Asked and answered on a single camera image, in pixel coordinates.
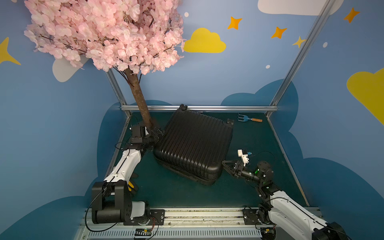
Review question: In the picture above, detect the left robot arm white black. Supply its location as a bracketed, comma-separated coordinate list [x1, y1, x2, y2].
[89, 125, 164, 226]

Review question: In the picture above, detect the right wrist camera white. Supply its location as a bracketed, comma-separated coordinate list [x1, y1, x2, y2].
[238, 150, 249, 167]

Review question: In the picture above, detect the yellow black work glove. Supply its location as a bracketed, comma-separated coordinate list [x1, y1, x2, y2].
[128, 181, 139, 194]

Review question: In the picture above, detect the aluminium frame post left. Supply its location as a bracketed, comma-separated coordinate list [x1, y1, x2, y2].
[106, 70, 131, 118]

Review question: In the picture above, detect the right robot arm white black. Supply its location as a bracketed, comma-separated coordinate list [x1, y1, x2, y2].
[222, 160, 349, 240]

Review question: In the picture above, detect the blue garden fork wooden handle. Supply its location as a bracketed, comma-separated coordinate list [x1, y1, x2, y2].
[238, 114, 263, 123]

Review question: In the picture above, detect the small green circuit board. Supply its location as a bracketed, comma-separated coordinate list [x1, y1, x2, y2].
[135, 229, 152, 237]

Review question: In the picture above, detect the pink blossom artificial tree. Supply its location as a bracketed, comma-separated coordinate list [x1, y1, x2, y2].
[25, 0, 184, 130]

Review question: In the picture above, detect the aluminium frame post right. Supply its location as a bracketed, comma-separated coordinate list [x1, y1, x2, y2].
[270, 0, 336, 112]

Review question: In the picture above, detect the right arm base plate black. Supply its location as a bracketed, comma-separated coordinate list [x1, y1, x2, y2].
[242, 208, 276, 225]

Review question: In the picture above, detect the aluminium frame post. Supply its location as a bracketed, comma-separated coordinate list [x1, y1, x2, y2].
[270, 0, 336, 112]
[106, 70, 131, 118]

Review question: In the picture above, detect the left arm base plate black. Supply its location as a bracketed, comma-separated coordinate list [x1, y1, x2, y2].
[124, 209, 166, 226]

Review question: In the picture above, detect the black ribbed hard-shell suitcase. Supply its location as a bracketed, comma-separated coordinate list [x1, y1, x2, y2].
[153, 105, 234, 186]

